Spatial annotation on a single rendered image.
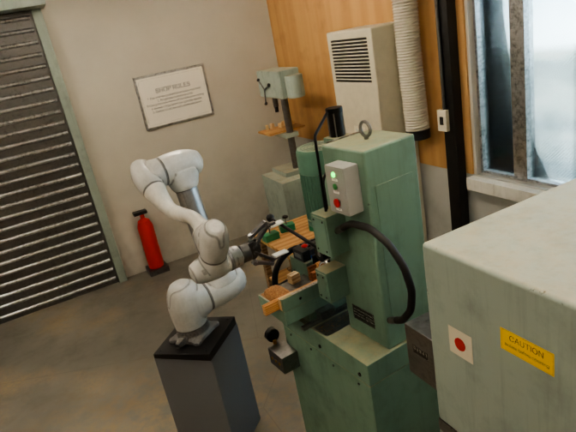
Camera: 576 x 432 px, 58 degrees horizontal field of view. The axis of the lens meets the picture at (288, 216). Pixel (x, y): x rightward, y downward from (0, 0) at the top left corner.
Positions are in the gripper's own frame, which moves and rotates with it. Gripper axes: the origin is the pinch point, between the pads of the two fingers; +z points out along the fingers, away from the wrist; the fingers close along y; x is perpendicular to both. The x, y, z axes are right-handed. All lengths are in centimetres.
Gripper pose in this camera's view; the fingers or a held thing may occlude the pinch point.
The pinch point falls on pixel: (282, 237)
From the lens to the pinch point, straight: 217.9
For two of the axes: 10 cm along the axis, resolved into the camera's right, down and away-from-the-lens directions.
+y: -1.4, -9.0, -4.2
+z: 8.3, -3.3, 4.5
